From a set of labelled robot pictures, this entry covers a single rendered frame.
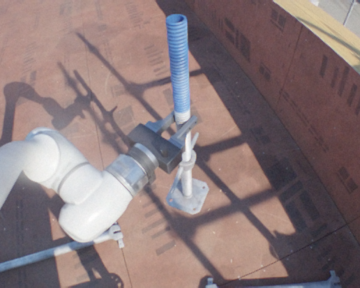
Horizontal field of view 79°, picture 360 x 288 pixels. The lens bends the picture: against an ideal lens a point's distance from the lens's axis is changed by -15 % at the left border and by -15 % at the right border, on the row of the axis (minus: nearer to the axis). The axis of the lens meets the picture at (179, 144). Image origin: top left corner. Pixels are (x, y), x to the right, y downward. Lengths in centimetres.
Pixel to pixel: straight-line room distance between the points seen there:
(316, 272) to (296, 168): 62
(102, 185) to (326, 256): 126
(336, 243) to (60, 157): 140
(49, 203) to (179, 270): 87
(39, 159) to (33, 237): 114
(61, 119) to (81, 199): 152
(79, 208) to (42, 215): 114
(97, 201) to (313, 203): 128
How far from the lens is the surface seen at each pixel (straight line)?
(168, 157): 55
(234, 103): 184
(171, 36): 47
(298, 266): 144
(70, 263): 149
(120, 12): 317
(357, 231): 159
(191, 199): 105
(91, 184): 53
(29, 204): 173
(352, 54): 135
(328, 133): 147
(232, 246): 137
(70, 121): 195
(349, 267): 157
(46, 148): 54
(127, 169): 54
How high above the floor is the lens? 133
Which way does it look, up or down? 56 degrees down
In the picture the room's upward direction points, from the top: 5 degrees counter-clockwise
